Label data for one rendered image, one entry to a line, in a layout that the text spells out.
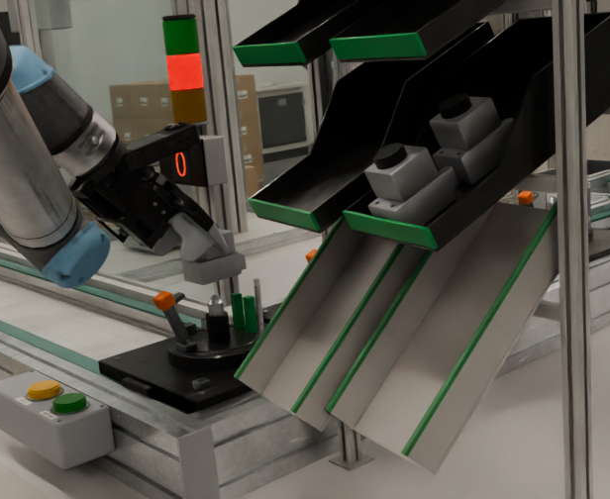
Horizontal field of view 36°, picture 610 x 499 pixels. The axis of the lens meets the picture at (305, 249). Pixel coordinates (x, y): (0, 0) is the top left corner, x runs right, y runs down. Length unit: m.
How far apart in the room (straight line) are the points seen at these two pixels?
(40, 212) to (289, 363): 0.32
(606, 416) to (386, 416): 0.44
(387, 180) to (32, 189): 0.32
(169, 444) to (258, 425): 0.12
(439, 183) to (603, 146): 6.76
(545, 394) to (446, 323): 0.45
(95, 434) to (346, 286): 0.35
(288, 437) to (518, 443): 0.29
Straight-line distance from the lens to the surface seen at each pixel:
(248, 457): 1.13
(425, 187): 0.85
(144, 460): 1.15
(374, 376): 0.96
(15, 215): 0.92
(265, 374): 1.06
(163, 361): 1.28
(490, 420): 1.29
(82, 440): 1.18
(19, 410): 1.25
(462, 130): 0.87
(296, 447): 1.18
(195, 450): 1.08
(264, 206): 0.99
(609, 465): 1.18
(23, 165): 0.85
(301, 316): 1.07
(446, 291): 0.98
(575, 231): 0.87
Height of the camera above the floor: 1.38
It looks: 13 degrees down
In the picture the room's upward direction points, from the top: 5 degrees counter-clockwise
